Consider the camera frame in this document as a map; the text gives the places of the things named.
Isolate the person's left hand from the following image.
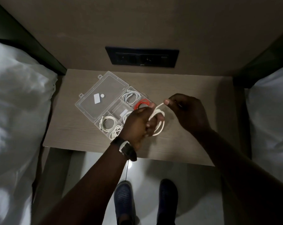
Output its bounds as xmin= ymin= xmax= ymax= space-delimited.
xmin=118 ymin=102 xmax=165 ymax=152

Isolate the person's right hand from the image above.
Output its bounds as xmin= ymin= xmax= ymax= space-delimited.
xmin=164 ymin=93 xmax=212 ymax=137

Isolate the white cable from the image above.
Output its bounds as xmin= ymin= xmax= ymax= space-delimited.
xmin=122 ymin=90 xmax=141 ymax=106
xmin=123 ymin=111 xmax=133 ymax=124
xmin=99 ymin=116 xmax=118 ymax=133
xmin=148 ymin=102 xmax=166 ymax=136
xmin=109 ymin=125 xmax=123 ymax=140

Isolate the person's right forearm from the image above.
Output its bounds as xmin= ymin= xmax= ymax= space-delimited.
xmin=194 ymin=129 xmax=283 ymax=225

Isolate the person's left forearm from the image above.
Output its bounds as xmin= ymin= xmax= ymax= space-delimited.
xmin=39 ymin=144 xmax=130 ymax=225

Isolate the wooden bedside table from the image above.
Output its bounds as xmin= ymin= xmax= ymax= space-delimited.
xmin=31 ymin=69 xmax=252 ymax=225

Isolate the clear plastic organizer box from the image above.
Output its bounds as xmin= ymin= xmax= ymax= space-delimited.
xmin=75 ymin=71 xmax=153 ymax=141

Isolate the black wristwatch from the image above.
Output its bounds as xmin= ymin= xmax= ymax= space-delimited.
xmin=110 ymin=136 xmax=138 ymax=162

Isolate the person's right blue shoe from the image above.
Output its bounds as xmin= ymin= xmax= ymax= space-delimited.
xmin=156 ymin=179 xmax=178 ymax=225

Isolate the person's blue shoe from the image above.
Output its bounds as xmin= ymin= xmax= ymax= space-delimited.
xmin=113 ymin=180 xmax=136 ymax=225
xmin=156 ymin=179 xmax=178 ymax=225

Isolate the person's left blue shoe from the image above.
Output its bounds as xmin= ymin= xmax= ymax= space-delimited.
xmin=113 ymin=180 xmax=136 ymax=225

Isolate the white bed pillow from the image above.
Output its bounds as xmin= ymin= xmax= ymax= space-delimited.
xmin=0 ymin=40 xmax=58 ymax=225
xmin=246 ymin=65 xmax=283 ymax=189

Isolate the orange coiled cable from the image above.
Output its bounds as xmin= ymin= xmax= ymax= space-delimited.
xmin=134 ymin=99 xmax=151 ymax=110

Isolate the black wall socket panel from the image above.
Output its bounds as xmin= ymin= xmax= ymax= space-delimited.
xmin=105 ymin=46 xmax=180 ymax=68

